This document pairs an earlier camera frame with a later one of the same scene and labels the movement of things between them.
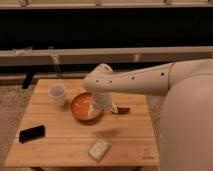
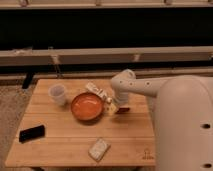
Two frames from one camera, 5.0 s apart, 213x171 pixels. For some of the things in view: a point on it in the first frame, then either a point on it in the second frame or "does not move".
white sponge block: (99, 149) does not move
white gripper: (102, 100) -> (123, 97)
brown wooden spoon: (123, 110) does not move
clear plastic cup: (57, 92) does not move
